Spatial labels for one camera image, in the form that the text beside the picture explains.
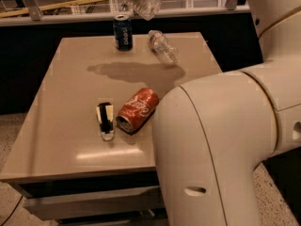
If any clear bottle with red label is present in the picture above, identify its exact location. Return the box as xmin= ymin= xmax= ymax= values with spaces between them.
xmin=120 ymin=0 xmax=162 ymax=21

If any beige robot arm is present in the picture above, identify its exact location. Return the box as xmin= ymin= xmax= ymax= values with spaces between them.
xmin=140 ymin=0 xmax=301 ymax=226

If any clear crushed plastic bottle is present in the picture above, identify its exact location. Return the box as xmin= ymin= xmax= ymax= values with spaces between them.
xmin=149 ymin=30 xmax=179 ymax=65

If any beige drawer cabinet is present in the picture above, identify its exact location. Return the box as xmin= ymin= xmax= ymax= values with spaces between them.
xmin=1 ymin=32 xmax=220 ymax=226

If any top drawer front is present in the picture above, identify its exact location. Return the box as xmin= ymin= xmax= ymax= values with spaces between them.
xmin=24 ymin=186 xmax=165 ymax=220

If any blue Pepsi can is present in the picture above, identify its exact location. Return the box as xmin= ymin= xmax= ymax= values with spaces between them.
xmin=113 ymin=15 xmax=133 ymax=52

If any grey metal railing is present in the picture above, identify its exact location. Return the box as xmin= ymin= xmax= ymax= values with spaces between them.
xmin=0 ymin=0 xmax=301 ymax=47

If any red Coca-Cola can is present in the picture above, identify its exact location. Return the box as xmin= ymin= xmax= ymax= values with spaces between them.
xmin=116 ymin=88 xmax=159 ymax=134

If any small black and clear object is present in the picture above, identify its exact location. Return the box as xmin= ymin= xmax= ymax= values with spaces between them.
xmin=96 ymin=102 xmax=114 ymax=141

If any black cable on floor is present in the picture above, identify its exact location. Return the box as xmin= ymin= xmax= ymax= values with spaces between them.
xmin=0 ymin=194 xmax=24 ymax=226

